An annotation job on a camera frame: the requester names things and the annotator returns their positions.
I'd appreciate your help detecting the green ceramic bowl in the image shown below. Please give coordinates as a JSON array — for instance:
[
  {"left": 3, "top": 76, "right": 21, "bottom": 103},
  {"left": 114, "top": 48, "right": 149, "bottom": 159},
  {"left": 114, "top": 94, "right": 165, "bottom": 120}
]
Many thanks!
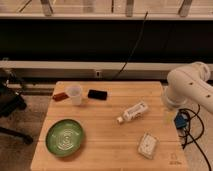
[{"left": 45, "top": 119, "right": 85, "bottom": 157}]

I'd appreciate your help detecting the black office chair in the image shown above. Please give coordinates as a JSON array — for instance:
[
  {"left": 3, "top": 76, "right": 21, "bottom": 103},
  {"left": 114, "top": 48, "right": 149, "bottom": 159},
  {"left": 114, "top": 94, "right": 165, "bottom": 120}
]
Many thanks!
[{"left": 0, "top": 68, "right": 33, "bottom": 144}]

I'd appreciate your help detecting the wall power outlet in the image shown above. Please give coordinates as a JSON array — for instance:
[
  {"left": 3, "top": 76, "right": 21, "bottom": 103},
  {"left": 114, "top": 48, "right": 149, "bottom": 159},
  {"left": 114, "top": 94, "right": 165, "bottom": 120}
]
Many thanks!
[{"left": 95, "top": 71, "right": 101, "bottom": 78}]

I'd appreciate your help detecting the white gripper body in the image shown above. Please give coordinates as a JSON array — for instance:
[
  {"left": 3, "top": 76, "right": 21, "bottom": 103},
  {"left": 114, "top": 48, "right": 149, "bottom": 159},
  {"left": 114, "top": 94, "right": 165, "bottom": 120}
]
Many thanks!
[{"left": 162, "top": 87, "right": 183, "bottom": 126}]

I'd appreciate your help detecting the small brown red block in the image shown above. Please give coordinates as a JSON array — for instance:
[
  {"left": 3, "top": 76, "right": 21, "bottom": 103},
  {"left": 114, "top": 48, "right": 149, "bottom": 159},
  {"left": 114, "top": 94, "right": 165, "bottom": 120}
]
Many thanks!
[{"left": 52, "top": 92, "right": 68, "bottom": 101}]

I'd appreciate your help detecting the black floor cable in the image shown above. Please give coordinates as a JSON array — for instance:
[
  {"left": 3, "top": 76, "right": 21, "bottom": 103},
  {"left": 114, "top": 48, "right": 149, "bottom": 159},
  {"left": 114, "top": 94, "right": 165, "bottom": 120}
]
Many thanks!
[{"left": 178, "top": 104, "right": 213, "bottom": 171}]

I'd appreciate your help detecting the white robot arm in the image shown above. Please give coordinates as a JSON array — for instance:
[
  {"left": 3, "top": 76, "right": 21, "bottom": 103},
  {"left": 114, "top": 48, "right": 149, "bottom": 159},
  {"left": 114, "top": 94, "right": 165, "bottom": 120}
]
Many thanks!
[{"left": 161, "top": 62, "right": 213, "bottom": 123}]

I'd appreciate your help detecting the translucent plastic cup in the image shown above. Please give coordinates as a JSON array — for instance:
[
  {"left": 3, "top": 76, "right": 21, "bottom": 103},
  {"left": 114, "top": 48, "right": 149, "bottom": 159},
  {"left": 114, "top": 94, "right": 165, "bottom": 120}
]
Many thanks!
[{"left": 65, "top": 85, "right": 82, "bottom": 106}]

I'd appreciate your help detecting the black hanging cable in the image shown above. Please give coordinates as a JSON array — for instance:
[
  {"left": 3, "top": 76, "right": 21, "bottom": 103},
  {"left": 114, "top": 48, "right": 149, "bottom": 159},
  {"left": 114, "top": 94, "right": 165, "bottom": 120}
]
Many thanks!
[{"left": 111, "top": 10, "right": 150, "bottom": 81}]

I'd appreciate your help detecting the black rectangular phone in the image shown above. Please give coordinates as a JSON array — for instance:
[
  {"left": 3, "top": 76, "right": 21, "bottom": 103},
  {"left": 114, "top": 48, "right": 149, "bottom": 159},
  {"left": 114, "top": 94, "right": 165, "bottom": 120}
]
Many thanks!
[{"left": 88, "top": 90, "right": 107, "bottom": 100}]

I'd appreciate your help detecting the white plastic bottle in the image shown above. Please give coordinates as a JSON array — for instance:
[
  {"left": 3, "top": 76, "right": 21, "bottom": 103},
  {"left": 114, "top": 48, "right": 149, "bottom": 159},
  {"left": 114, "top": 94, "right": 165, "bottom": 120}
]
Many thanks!
[{"left": 117, "top": 101, "right": 148, "bottom": 124}]

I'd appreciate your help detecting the blue connector box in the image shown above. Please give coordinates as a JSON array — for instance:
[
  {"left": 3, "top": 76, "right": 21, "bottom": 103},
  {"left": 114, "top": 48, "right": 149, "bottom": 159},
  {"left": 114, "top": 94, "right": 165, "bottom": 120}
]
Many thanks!
[{"left": 174, "top": 113, "right": 187, "bottom": 129}]

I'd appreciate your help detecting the white rectangular sponge box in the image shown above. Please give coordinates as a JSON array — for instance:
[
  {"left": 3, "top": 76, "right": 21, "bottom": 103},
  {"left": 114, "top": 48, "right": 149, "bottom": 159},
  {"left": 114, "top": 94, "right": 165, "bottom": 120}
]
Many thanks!
[{"left": 138, "top": 133, "right": 158, "bottom": 160}]

